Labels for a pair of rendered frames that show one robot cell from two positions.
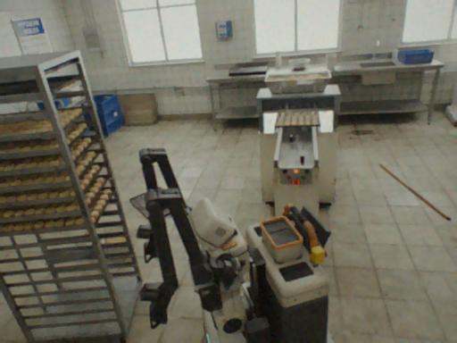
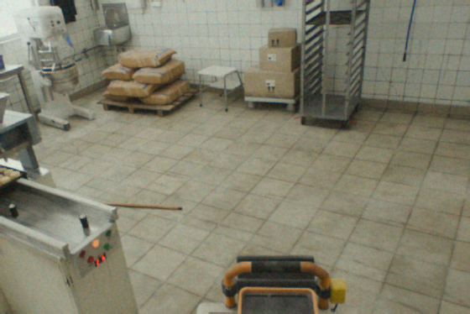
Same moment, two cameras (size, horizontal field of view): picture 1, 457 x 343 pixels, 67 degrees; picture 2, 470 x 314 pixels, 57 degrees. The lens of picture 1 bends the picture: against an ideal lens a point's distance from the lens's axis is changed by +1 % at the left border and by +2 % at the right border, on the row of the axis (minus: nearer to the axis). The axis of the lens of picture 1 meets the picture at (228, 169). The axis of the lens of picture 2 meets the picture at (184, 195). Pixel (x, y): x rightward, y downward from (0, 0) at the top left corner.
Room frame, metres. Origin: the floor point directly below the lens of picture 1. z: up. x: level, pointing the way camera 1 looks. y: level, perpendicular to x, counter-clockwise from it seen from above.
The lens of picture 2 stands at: (1.23, 0.69, 1.90)
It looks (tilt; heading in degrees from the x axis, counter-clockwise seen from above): 31 degrees down; 296
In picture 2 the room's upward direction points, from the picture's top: 8 degrees counter-clockwise
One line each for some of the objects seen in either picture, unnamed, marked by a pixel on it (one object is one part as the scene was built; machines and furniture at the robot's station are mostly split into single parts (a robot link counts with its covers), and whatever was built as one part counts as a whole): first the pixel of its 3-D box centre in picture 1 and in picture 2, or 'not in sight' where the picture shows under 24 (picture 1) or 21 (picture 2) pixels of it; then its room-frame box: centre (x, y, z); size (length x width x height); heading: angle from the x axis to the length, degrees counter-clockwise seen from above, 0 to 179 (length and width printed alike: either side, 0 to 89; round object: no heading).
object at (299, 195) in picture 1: (296, 188); (60, 278); (2.62, -0.58, 0.45); 0.70 x 0.34 x 0.90; 167
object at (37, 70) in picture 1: (90, 226); not in sight; (1.57, 0.77, 0.97); 0.03 x 0.03 x 1.70; 89
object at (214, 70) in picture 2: not in sight; (221, 86); (2.92, -4.37, 0.23); 0.45 x 0.45 x 0.46; 69
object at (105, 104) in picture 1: (100, 104); not in sight; (6.19, 2.17, 0.50); 0.60 x 0.40 x 0.20; 170
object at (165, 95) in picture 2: not in sight; (166, 91); (3.67, -4.29, 0.19); 0.72 x 0.42 x 0.15; 82
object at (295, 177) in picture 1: (295, 175); (95, 249); (2.27, -0.50, 0.77); 0.24 x 0.04 x 0.14; 77
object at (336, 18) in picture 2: not in sight; (336, 17); (1.57, -3.97, 1.05); 0.60 x 0.40 x 0.01; 80
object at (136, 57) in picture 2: not in sight; (146, 57); (3.91, -4.34, 0.62); 0.72 x 0.42 x 0.17; 174
